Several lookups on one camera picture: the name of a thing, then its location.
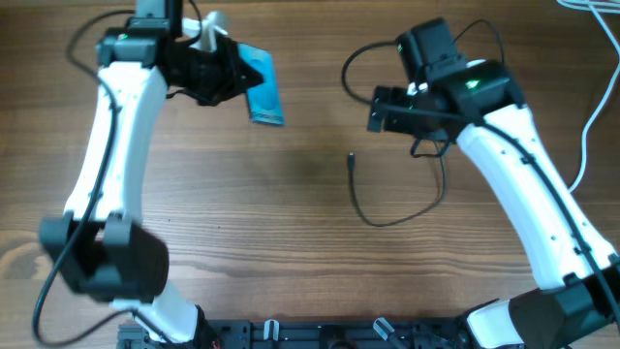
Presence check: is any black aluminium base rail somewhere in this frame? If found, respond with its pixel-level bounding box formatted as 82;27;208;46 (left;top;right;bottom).
117;317;473;349

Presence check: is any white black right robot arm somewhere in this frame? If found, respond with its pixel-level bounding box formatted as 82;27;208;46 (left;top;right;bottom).
368;18;619;348

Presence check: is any blue screen Galaxy smartphone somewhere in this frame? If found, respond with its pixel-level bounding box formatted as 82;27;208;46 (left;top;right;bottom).
238;44;285;126

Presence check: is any white power strip cord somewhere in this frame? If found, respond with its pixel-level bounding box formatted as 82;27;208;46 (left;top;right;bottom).
556;0;620;194

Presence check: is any black USB-C charger cable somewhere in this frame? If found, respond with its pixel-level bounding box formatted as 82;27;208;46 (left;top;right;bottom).
347;18;506;228

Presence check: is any white power strip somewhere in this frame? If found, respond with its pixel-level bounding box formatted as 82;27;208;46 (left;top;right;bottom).
467;59;486;68

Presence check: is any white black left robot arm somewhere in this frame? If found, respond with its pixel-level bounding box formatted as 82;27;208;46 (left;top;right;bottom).
39;1;284;348

